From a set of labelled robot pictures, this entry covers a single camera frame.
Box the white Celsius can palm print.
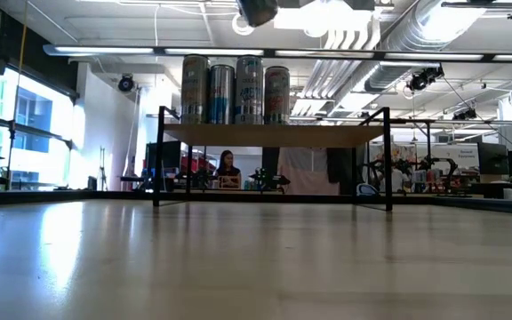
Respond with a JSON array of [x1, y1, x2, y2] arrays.
[[263, 66, 292, 125], [236, 0, 279, 28]]

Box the thin grey tripod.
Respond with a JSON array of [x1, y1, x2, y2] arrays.
[[97, 146, 108, 192]]

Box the blue silver Red Bull can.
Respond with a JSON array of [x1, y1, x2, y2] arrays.
[[207, 64, 236, 125]]

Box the black aluminium rig frame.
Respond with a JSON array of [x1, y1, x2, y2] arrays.
[[0, 188, 512, 218]]

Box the colourful poster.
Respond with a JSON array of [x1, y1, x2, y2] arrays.
[[369, 144, 418, 170]]

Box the white blue helmet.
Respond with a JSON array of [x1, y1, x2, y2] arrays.
[[354, 182, 380, 197]]

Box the person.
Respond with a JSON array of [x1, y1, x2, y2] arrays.
[[378, 166, 412, 195], [213, 149, 243, 190]]

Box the white Celsius Tropical can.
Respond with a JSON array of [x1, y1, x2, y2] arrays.
[[180, 54, 211, 125]]

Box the large bright window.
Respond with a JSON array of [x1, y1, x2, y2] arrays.
[[0, 66, 77, 192]]

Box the wooden shelf black metal frame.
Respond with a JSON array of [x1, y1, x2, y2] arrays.
[[151, 103, 395, 212]]

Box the white pipes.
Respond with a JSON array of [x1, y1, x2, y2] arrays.
[[291, 8, 384, 117]]

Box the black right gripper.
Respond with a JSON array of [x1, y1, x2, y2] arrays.
[[276, 0, 375, 11]]

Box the long LED light bar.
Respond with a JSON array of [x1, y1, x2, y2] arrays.
[[42, 43, 512, 63]]

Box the yellow hanging strap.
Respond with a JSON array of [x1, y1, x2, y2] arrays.
[[4, 0, 30, 190]]

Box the white sign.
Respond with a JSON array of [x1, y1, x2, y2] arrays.
[[433, 142, 480, 170]]

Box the black hanging cloth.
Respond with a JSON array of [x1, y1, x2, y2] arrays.
[[325, 147, 357, 184], [262, 147, 281, 177]]

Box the white cable coil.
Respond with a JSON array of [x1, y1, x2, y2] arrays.
[[231, 13, 257, 36]]

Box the white Celsius Arctic can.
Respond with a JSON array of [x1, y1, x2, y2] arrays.
[[234, 54, 265, 125]]

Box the black mounted camera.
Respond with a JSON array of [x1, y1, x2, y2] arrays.
[[452, 108, 478, 121], [405, 65, 445, 92]]

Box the silver ribbed ventilation duct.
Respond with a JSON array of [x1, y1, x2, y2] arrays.
[[362, 0, 491, 93]]

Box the pink white cloth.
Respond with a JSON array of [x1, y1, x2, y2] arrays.
[[276, 147, 340, 196]]

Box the black round spotlight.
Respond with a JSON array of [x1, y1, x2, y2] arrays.
[[116, 73, 136, 93]]

